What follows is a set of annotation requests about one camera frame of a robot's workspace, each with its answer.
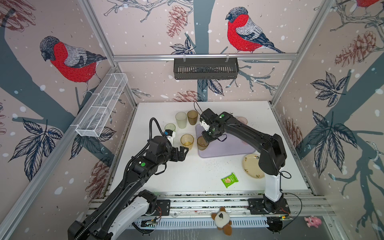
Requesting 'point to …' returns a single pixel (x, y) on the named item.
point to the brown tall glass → (202, 144)
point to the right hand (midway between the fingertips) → (206, 140)
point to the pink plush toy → (313, 221)
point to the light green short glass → (170, 126)
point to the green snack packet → (229, 180)
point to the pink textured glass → (242, 119)
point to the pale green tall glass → (181, 119)
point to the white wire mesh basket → (92, 124)
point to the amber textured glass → (187, 141)
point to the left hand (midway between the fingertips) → (181, 149)
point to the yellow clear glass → (192, 117)
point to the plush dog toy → (222, 221)
